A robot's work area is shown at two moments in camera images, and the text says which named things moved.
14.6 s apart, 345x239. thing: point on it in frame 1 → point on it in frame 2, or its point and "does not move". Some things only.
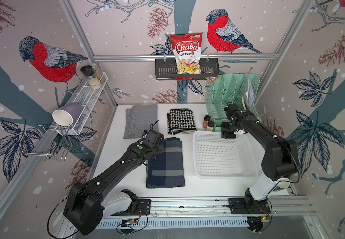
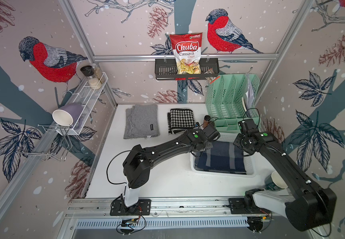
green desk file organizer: x=229 y=88 does not move
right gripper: x=225 y=135 → x=236 y=142
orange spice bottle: x=206 y=118 does not move
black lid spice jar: x=88 y=71 does not move
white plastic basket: x=216 y=158 does not move
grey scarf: x=139 y=118 does not move
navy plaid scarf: x=166 y=170 → x=224 y=156
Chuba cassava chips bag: x=187 y=49 does not move
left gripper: x=162 y=147 → x=210 y=145
